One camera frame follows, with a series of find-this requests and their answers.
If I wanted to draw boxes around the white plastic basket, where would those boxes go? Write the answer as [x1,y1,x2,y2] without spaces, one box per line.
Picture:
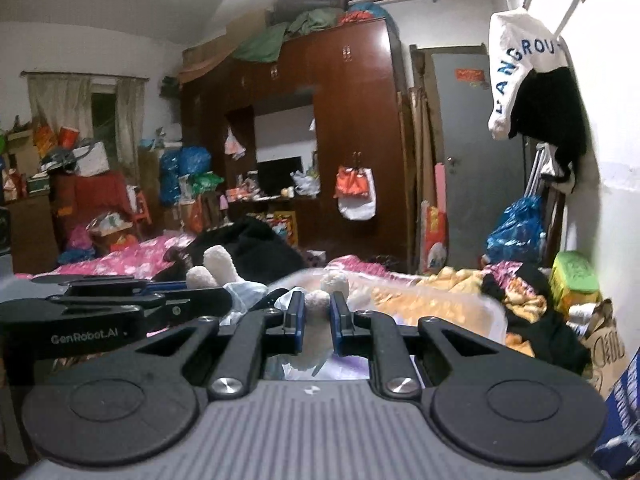
[269,266,509,346]

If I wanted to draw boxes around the white plush toy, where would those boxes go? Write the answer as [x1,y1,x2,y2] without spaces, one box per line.
[186,245,369,380]

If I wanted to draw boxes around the black clothing on bed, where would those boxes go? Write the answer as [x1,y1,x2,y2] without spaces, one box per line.
[153,216,306,285]

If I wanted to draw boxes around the yellow patterned cloth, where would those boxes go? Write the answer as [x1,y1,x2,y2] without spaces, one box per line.
[372,264,557,359]

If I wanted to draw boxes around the red cabinet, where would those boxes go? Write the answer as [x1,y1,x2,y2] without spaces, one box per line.
[50,171,132,249]

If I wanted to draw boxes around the orange white hanging bag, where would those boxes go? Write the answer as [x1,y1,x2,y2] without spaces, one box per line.
[334,166,376,221]

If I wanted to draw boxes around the blue plastic bag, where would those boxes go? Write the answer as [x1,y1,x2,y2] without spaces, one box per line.
[485,196,546,263]

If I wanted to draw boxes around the dark red wooden wardrobe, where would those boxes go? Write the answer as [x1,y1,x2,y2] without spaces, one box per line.
[180,18,414,263]

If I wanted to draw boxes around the grey door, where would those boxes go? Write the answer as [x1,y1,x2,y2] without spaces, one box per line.
[433,53,525,269]

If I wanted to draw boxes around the beige window curtains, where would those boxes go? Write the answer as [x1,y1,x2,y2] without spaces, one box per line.
[26,73,145,177]

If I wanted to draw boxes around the green yellow box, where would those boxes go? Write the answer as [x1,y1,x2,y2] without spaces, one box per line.
[549,252,601,314]

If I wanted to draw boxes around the green cloth on wardrobe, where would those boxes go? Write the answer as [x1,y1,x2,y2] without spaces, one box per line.
[232,8,345,63]

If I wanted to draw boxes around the black hanging garment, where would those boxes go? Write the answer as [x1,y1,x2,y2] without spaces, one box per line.
[509,66,587,195]

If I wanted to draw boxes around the white hanging tote bag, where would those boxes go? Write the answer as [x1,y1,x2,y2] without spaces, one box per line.
[488,8,568,140]

